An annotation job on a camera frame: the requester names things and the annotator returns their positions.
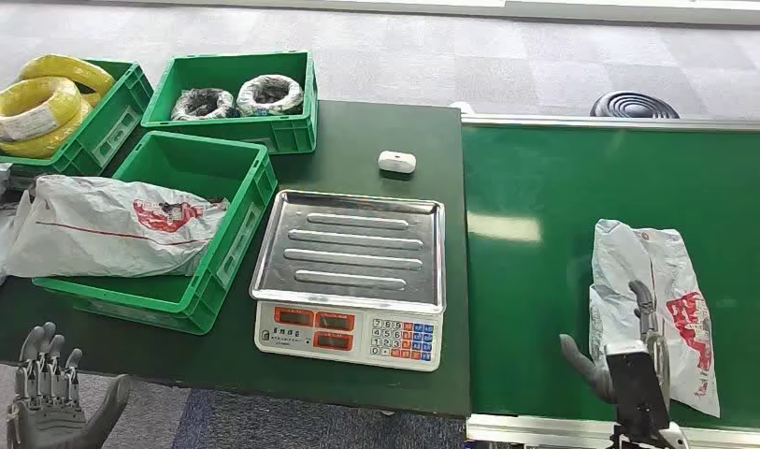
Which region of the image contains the black round floor vent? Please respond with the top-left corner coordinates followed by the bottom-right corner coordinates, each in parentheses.
top-left (590, 91), bottom-right (681, 120)

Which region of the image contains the green crate holding wrapped coils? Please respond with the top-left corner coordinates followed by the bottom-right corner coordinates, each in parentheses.
top-left (140, 51), bottom-right (320, 155)

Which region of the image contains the electronic scale with steel tray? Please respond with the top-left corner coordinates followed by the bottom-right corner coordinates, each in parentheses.
top-left (249, 188), bottom-right (448, 373)

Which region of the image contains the small white device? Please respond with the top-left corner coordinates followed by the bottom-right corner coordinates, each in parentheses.
top-left (377, 150), bottom-right (418, 175)

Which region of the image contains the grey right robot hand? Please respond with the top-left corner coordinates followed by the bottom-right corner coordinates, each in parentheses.
top-left (559, 280), bottom-right (673, 436)

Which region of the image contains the white courier bag, red line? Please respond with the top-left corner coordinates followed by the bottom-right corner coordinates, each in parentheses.
top-left (5, 174), bottom-right (231, 279)

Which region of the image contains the green conveyor belt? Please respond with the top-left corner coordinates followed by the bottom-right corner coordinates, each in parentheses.
top-left (461, 114), bottom-right (760, 449)

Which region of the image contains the green crate holding yellow coils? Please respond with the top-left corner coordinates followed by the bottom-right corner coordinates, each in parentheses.
top-left (0, 58), bottom-right (154, 179)

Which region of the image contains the yellow cable coil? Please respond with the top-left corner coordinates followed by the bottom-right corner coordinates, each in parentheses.
top-left (0, 76), bottom-right (84, 143)
top-left (18, 54), bottom-right (117, 98)
top-left (0, 98), bottom-right (96, 160)

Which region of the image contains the black wrapped cable coil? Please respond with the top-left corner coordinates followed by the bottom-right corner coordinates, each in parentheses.
top-left (169, 87), bottom-right (237, 122)
top-left (236, 74), bottom-right (306, 118)

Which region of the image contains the green crate holding courier bag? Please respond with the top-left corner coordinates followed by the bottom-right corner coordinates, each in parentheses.
top-left (32, 130), bottom-right (280, 337)

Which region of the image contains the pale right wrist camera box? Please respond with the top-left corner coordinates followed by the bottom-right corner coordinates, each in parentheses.
top-left (656, 421), bottom-right (692, 449)

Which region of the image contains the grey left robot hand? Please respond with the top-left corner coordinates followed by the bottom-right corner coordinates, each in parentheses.
top-left (7, 322), bottom-right (133, 449)

